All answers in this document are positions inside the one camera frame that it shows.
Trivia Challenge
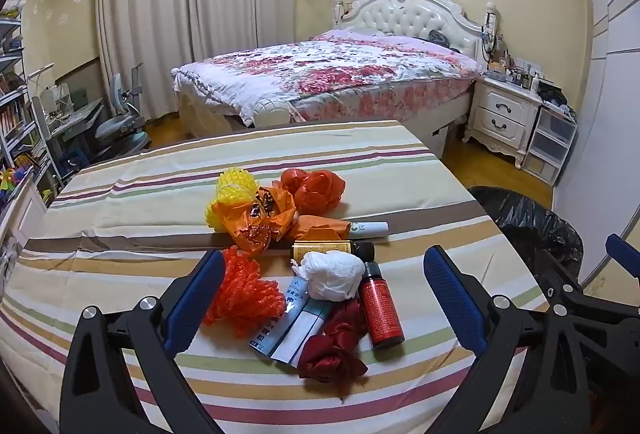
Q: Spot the grey study desk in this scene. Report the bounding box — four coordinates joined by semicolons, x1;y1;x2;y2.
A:
30;84;103;180

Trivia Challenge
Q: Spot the pile of dark clothes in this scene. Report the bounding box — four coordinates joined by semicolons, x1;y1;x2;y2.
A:
537;84;576;120

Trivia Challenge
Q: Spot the orange foam fruit net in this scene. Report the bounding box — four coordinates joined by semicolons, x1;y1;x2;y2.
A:
201;247;287;340

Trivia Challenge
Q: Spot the beige curtain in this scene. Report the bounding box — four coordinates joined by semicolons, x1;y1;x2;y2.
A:
95;0;301;125

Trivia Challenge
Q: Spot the white tissue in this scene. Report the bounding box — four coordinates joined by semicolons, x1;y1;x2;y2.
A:
291;250;366;302

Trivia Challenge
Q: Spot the grey swivel chair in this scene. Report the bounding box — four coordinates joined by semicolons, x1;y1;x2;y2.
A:
95;69;151;160

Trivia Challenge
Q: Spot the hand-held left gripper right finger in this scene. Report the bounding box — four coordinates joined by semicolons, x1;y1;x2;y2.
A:
422;245;592;434

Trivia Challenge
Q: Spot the amber bottle yellow label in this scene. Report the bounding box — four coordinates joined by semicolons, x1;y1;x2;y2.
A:
291;240;376;263

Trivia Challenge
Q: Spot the floral quilt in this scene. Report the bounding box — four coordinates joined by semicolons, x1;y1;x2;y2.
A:
171;28;485;127

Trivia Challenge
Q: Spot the white under-bed box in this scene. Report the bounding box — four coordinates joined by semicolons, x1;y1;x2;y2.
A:
429;124;452;156

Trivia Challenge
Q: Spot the teal and white box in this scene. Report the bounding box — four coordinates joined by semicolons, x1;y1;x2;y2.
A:
248;276;311;355

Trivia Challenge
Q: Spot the white nightstand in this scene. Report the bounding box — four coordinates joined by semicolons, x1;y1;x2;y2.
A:
462;76;543;167

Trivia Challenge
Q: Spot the trash bin with black bag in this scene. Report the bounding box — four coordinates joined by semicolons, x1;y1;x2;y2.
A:
467;185;585;287

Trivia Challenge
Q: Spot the cluster of small bottles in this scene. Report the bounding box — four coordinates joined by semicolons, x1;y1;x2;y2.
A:
482;56;546;90

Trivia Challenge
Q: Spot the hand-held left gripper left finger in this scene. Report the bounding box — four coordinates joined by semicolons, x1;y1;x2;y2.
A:
60;250;227;434

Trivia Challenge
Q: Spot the white upholstered bed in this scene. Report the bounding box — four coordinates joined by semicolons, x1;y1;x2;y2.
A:
172;0;501;155

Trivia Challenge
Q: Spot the bookshelf with books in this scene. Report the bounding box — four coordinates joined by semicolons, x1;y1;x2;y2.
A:
0;4;56;215

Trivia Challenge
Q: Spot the plain orange plastic bag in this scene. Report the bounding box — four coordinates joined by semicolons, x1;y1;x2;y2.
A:
290;214;351;245

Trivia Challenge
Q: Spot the clear plastic drawer unit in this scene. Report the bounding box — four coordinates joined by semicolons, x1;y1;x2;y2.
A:
520;104;578;187

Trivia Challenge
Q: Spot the yellow foam fruit net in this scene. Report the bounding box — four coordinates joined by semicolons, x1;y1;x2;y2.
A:
205;167;259;233

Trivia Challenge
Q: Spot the red bottle black cap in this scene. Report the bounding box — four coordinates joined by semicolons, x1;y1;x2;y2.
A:
361;261;406;351

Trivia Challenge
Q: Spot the striped tablecloth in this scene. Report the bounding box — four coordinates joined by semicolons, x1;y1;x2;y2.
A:
0;119;551;434

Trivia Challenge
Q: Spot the orange printed plastic bag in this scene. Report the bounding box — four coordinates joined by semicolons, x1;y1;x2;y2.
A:
223;186;299;257

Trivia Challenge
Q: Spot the power strip with chargers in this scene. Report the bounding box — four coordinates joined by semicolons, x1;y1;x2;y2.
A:
480;11;501;60

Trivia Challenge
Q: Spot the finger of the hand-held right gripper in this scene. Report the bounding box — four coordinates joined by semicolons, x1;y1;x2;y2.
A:
605;233;640;282
537;259;640;395

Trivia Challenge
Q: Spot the white tube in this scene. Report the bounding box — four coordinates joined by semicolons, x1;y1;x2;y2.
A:
347;220;389;240

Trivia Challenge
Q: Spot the red-orange plastic bag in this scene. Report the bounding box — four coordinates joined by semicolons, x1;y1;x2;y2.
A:
279;168;347;217

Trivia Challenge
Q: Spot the dark red crumpled cloth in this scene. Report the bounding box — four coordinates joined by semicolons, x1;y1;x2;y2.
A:
297;299;369;402

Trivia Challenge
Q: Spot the white wardrobe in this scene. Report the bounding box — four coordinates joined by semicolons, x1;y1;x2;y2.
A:
550;0;640;290

